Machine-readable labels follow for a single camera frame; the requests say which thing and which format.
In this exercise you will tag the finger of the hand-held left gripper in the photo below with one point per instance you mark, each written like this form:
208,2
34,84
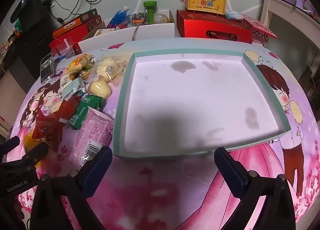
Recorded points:
35,154
11,144

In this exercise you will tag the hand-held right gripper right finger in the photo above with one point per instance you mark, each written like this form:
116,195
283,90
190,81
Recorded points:
228,170

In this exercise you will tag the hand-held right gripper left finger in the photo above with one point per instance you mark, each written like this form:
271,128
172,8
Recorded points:
98,166

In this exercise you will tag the pink snack packet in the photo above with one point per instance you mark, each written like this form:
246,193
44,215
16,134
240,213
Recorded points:
95,130

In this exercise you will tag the dark green snack packet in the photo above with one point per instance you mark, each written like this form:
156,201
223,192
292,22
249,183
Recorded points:
77,117

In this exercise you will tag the teal box lid tray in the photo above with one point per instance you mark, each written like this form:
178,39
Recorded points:
195,95

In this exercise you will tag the yellow striped snack packet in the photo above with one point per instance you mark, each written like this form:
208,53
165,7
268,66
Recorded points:
80,62

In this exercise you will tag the pale teal snack packet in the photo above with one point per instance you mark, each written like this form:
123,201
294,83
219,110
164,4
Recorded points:
73,89

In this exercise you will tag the clear bread packet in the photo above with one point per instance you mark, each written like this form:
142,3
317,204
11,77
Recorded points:
97,87
107,66

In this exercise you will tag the white snack packet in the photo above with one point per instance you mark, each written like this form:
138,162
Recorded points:
66,79

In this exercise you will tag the smartphone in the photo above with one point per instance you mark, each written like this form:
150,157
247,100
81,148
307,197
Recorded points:
47,67

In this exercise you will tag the white and blue carton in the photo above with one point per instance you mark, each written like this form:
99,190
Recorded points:
60,57

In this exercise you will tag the black cabinet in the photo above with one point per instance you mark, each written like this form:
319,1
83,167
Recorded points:
30,45

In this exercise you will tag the clear plastic box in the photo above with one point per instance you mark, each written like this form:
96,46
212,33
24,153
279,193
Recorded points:
63,49

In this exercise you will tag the black monitor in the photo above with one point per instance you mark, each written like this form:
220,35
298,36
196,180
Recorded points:
28,12

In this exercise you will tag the white and yellow box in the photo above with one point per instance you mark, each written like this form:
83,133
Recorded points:
100,33

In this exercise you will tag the orange and black box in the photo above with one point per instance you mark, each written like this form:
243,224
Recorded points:
72,24

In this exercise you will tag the colourful ribbon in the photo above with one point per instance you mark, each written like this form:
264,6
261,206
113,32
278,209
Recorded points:
136,32

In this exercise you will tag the cardboard box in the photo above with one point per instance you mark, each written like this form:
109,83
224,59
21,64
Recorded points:
98,26

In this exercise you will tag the blue bead bottle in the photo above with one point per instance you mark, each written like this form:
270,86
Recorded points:
117,19

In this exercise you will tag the red gift box with window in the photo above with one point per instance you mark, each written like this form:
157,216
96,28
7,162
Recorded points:
200,24

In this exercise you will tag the light blue packet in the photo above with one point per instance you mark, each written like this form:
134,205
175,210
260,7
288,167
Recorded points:
233,15

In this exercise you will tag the clear plastic bottle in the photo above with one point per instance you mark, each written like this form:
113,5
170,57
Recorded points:
161,18

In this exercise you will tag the green dumbbell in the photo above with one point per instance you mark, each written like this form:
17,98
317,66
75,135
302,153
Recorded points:
150,11

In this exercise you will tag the white table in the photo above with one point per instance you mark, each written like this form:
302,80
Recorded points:
266,10

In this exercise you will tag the wall socket with plug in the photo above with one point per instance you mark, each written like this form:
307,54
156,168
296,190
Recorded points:
48,3

